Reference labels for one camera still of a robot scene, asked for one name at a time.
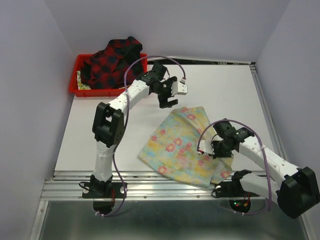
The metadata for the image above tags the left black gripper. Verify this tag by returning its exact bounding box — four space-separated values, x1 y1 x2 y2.
153 76 178 109

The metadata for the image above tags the pastel floral skirt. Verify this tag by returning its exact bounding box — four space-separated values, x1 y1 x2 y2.
138 106 233 188

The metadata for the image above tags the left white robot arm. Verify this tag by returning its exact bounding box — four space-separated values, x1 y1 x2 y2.
85 63 187 198

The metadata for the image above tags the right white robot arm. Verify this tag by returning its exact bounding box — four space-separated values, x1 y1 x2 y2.
210 119 320 219

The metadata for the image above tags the red black plaid skirt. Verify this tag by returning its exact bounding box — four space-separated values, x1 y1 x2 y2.
80 36 143 89

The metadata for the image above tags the yellow floral cloth in bin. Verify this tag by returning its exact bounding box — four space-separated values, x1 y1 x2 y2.
76 70 91 91

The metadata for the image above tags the red plastic bin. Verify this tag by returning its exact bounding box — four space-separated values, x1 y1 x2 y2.
68 53 148 98

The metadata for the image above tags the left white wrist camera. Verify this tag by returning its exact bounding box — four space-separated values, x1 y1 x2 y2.
171 79 188 97

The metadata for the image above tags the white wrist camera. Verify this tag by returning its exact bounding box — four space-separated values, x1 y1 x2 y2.
197 140 215 156
171 79 188 97

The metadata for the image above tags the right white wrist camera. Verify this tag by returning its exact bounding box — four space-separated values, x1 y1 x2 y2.
197 140 215 156

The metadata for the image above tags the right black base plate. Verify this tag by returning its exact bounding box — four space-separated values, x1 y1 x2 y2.
211 181 259 198

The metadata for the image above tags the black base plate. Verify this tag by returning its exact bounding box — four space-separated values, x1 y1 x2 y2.
78 181 126 199
211 181 259 198

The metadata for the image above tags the aluminium right rail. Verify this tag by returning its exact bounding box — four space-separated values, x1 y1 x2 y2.
249 62 288 160

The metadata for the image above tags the aluminium front rail frame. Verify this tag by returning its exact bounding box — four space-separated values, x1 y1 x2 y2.
30 170 317 240

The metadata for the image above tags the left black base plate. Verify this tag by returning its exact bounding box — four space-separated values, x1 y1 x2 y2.
78 181 126 199

